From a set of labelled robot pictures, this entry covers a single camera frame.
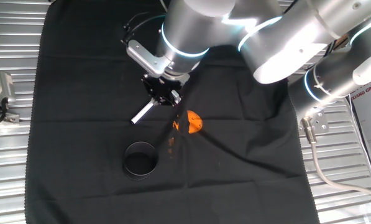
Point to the white printed paper sign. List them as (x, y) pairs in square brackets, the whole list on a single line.
[(370, 124)]

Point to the jagged orange sticker scrap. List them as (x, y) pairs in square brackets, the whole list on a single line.
[(175, 125)]

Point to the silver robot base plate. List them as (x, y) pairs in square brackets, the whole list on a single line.
[(320, 119)]

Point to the black cloth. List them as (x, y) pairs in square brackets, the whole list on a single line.
[(79, 140)]

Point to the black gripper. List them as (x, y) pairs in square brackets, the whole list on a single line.
[(163, 88)]

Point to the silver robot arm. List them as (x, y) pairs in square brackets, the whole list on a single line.
[(266, 46)]

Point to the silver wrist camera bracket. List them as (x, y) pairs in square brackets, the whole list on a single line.
[(144, 59)]

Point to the large orange sticker piece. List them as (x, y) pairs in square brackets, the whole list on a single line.
[(194, 123)]

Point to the white pen with black cap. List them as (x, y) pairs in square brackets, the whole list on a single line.
[(141, 113)]

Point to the metal camera stand foot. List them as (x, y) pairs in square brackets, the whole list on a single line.
[(11, 118)]

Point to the black mesh pen holder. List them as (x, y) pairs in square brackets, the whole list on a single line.
[(140, 174)]

